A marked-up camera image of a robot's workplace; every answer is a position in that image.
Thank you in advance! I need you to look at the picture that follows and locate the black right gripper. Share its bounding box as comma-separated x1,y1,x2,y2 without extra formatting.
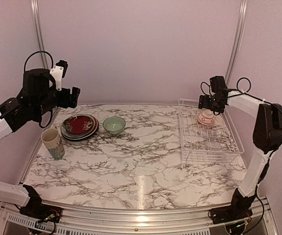
199,95,224,113

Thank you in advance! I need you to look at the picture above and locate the aluminium corner post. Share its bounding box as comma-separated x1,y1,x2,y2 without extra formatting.
31,0,50,69
225,0,248,85

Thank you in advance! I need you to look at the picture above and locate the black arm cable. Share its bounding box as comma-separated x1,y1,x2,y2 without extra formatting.
24,50,54,73
200,77,252,95

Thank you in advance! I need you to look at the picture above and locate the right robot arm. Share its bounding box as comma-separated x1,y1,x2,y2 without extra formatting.
199,76,282,219

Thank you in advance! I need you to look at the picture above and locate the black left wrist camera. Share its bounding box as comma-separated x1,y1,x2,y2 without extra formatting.
50,60,68,91

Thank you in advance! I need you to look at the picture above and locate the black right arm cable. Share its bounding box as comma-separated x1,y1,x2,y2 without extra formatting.
200,77,252,95

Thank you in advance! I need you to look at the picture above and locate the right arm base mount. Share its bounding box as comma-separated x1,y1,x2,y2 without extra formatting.
208,189,256,224

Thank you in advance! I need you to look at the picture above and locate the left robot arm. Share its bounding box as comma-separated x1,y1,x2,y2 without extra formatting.
0,66,80,218

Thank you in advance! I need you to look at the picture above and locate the white wire dish rack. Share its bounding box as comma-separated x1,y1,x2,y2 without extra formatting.
178,98,244,163

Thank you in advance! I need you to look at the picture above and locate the pale green flower bowl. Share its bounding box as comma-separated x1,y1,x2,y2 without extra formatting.
103,116,126,135

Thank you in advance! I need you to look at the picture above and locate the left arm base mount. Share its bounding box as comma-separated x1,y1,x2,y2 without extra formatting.
20,193,62,223

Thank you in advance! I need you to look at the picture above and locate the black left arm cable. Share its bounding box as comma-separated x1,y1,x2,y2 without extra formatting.
24,50,54,73

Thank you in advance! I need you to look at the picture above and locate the aluminium front frame rail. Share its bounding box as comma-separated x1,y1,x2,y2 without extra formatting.
0,193,280,235

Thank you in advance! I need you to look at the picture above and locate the red green leaf plate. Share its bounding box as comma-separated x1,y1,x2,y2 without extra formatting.
64,117,99,141

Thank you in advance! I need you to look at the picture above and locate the black rimmed cream plate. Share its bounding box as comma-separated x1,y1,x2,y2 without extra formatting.
62,127,99,142

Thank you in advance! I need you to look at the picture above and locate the dark red flower plate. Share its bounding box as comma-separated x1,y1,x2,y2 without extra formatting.
63,115,95,135

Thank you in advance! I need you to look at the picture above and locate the aluminium right corner post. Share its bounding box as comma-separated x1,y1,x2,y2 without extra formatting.
225,0,248,85

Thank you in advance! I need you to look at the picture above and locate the aluminium left corner post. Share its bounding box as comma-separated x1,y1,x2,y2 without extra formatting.
31,0,50,69

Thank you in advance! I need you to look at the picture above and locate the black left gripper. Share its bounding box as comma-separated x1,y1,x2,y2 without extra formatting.
34,86,79,118

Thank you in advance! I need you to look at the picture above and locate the pale green flower plate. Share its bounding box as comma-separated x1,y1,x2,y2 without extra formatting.
61,114,98,139

